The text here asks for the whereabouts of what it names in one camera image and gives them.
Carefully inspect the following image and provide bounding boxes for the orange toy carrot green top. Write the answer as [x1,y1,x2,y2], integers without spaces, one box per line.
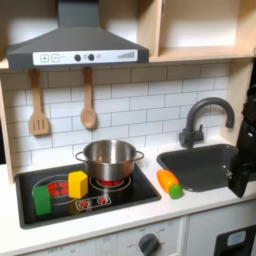
[156,169,184,200]

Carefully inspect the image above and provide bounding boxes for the steel pot with handles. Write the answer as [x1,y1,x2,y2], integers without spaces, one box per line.
[74,139,145,182]

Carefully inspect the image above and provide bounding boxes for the dark grey sink basin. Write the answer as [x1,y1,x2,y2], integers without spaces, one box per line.
[156,143,256,193]

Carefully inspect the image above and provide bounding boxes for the dark grey tap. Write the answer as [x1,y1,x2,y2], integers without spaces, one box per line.
[178,96,236,149]

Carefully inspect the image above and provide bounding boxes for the black appliance door window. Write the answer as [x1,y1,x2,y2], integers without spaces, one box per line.
[213,224,256,256]

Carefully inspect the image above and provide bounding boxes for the black toy cooktop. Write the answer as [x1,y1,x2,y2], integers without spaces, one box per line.
[14,162,162,230]

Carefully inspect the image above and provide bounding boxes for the grey oven knob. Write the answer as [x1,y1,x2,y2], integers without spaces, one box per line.
[138,233,160,256]

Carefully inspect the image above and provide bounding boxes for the white oven front panel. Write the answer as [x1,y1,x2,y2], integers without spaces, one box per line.
[19,216,188,256]

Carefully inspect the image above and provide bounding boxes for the yellow toy block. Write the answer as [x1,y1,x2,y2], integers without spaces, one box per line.
[67,170,89,200]

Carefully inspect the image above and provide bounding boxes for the wooden spoon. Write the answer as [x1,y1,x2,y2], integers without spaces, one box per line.
[79,66,98,130]

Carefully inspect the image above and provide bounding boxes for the wooden shelf cabinet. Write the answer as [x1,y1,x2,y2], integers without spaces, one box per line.
[136,0,256,64]

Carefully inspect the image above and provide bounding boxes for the green toy block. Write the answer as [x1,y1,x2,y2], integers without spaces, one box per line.
[32,185,53,217]

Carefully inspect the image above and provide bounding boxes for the wooden slotted spatula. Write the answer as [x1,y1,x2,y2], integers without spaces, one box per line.
[28,68,52,136]

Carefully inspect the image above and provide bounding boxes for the grey range hood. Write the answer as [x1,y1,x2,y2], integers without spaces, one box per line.
[5,0,150,70]

